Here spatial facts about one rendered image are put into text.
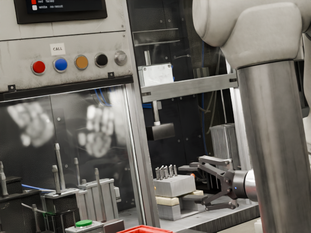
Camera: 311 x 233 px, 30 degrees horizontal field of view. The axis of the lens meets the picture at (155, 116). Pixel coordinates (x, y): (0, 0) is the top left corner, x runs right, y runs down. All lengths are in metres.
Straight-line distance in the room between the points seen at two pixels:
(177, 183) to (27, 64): 0.65
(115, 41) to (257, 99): 0.66
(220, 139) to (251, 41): 1.08
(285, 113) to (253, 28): 0.15
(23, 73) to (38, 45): 0.08
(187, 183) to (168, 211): 0.11
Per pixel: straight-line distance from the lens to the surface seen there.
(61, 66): 1.48
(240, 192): 1.54
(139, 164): 1.61
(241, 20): 0.99
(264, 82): 1.01
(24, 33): 1.47
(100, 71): 1.54
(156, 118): 1.89
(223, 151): 2.05
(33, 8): 1.46
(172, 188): 1.82
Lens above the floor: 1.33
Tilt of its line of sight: 3 degrees down
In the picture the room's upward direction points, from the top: 9 degrees counter-clockwise
